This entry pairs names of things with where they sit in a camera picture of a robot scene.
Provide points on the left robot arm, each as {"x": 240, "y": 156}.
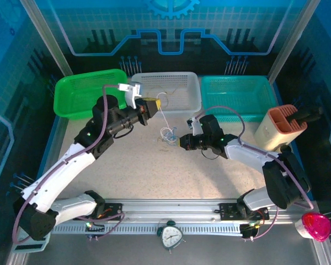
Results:
{"x": 58, "y": 171}

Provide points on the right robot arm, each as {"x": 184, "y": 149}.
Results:
{"x": 251, "y": 156}

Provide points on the white plastic basket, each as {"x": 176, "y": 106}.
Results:
{"x": 179, "y": 91}

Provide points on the green plastic basket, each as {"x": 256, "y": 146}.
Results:
{"x": 77, "y": 94}

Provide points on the teal plastic basket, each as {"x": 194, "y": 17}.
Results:
{"x": 237, "y": 94}

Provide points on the beige holder with orange top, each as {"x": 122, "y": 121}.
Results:
{"x": 270, "y": 132}

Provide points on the black round knob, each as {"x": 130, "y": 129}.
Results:
{"x": 286, "y": 149}

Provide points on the teal alarm clock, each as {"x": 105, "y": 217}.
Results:
{"x": 171, "y": 236}

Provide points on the pink dome with white base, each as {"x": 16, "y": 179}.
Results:
{"x": 317, "y": 225}

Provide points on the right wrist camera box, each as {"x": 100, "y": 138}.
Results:
{"x": 194, "y": 127}

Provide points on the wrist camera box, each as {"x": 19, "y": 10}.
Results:
{"x": 129, "y": 94}
{"x": 194, "y": 127}

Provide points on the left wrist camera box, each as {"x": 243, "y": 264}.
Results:
{"x": 129, "y": 94}

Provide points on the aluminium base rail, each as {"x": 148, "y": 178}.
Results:
{"x": 168, "y": 207}

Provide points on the right black mount plate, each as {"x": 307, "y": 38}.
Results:
{"x": 229, "y": 211}

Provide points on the black mount plate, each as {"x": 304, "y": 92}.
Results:
{"x": 229, "y": 211}
{"x": 113, "y": 209}

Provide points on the left black mount plate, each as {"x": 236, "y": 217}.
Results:
{"x": 113, "y": 209}

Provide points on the aluminium frame post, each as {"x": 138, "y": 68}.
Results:
{"x": 44, "y": 36}
{"x": 292, "y": 36}

